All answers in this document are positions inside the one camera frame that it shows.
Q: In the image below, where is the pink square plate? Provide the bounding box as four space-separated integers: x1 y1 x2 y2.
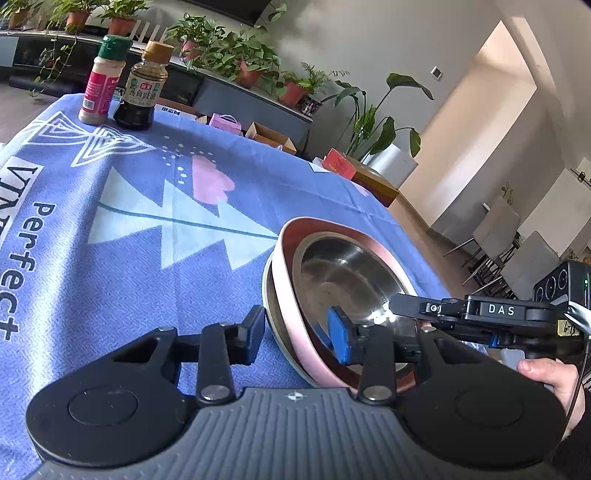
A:
270 217 409 390

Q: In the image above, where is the green round plate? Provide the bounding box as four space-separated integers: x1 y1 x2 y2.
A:
262 257 318 387

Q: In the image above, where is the stainless steel bowl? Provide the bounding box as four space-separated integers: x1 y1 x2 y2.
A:
291 231 416 366

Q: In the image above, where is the person's right hand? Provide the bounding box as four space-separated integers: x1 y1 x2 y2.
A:
517 358 586 439

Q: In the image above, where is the grey dining chair near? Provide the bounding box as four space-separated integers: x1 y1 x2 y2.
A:
473 231 560 300

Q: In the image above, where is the grey dining chair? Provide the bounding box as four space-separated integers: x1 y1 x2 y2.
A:
444 197 521 264
473 231 560 300

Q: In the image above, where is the red cardboard box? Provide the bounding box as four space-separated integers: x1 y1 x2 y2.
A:
321 149 399 207

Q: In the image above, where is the blue printed tablecloth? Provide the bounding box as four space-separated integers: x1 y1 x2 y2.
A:
1 95 448 479

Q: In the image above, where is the tall leafy plant white pot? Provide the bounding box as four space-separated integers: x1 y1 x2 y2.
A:
324 72 434 188

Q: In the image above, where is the open brown cardboard box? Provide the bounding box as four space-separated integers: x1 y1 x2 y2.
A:
245 122 297 155

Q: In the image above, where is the pink milk carton box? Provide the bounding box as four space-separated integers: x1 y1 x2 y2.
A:
208 113 242 136

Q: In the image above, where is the potted plant terracotta pot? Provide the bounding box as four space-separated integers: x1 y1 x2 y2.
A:
98 0 149 37
1 0 43 30
201 31 281 89
49 0 108 33
276 62 349 107

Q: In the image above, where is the soy sauce bottle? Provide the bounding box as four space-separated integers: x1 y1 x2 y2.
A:
113 41 174 131

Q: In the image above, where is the white router with antennas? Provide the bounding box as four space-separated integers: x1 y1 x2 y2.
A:
128 19 169 44

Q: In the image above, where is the spice shaker green cap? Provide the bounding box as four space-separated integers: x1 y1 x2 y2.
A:
78 35 133 126

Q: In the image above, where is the dark TV console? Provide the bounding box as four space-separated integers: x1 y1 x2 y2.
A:
9 35 310 154

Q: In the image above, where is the large black television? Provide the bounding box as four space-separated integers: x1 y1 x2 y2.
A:
186 0 270 26

